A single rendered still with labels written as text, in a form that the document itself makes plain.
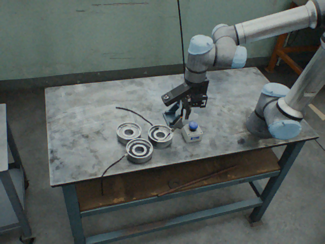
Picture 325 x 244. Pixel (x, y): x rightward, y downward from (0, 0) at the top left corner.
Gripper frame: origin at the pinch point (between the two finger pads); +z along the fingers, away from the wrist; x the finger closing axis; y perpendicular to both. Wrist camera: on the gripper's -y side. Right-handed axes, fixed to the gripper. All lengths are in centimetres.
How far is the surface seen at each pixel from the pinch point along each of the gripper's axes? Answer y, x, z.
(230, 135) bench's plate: 25.0, 0.1, 13.1
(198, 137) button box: 8.9, -0.6, 10.6
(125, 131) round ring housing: -21.0, 8.6, 11.0
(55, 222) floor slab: -61, 20, 93
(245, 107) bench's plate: 40.8, 17.9, 13.2
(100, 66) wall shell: -18, 163, 76
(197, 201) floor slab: 30, 18, 93
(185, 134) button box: 3.5, 1.9, 10.4
